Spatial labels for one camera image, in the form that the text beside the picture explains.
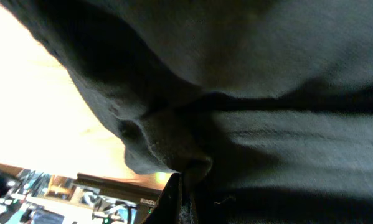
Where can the black t-shirt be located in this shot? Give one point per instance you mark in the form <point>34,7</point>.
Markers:
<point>264,107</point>

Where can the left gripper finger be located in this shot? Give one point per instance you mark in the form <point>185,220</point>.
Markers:
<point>168,206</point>

